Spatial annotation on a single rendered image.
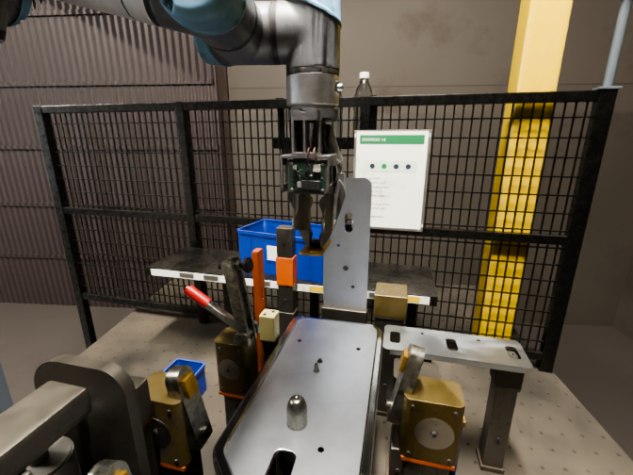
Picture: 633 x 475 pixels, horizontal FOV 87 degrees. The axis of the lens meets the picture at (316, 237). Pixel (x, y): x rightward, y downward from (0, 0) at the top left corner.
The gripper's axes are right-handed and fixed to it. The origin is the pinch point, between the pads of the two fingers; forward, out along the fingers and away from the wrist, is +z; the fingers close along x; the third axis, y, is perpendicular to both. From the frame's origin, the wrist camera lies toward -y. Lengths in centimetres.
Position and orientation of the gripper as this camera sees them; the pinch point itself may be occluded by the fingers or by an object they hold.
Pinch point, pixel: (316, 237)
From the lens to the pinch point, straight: 56.5
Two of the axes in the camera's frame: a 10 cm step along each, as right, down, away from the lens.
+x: 9.7, 0.7, -2.2
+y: -2.3, 2.8, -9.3
